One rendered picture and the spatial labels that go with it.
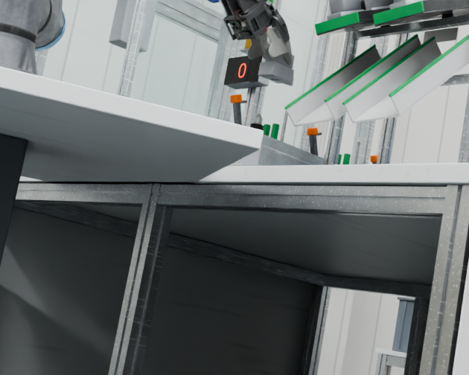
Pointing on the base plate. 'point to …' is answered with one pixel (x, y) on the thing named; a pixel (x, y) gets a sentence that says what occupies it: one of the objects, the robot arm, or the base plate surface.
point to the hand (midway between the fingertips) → (281, 58)
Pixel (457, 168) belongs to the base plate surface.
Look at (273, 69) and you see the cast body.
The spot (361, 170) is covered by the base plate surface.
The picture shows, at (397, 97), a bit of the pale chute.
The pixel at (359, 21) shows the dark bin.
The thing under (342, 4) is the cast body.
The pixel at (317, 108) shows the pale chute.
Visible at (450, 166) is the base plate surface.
